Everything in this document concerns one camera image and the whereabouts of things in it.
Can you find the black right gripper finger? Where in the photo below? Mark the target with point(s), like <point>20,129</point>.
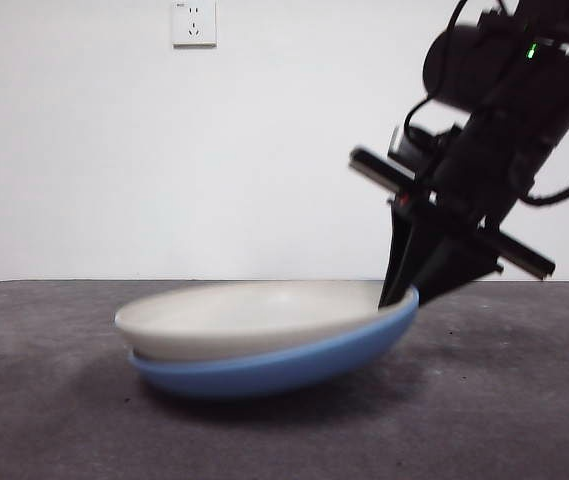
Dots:
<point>454,260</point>
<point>399,250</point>

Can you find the white round plate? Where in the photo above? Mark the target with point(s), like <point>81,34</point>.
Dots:
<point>244,320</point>

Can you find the blue round plate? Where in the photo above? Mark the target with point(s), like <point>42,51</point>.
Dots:
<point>274,372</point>

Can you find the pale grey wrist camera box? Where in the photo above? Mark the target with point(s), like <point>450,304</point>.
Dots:
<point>395,140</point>

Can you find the white wall socket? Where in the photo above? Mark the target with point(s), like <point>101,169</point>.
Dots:
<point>195,25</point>

